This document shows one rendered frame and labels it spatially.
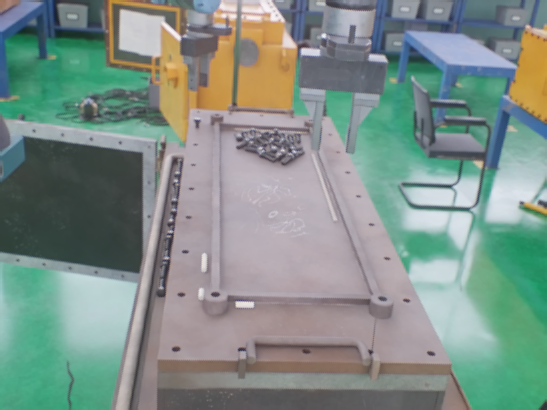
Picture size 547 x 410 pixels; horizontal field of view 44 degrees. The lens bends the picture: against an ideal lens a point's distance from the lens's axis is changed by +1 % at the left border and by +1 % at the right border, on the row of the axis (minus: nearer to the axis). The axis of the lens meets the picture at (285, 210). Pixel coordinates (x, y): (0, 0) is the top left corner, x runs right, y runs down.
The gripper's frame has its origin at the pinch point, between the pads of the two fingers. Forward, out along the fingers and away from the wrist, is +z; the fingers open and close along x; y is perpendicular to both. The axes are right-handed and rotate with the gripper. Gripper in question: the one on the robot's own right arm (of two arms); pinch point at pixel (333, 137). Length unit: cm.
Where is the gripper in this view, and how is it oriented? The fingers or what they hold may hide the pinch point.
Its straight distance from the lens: 108.8
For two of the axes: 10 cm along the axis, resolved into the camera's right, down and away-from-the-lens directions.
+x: -10.0, -0.9, -0.2
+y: 0.2, -4.2, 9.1
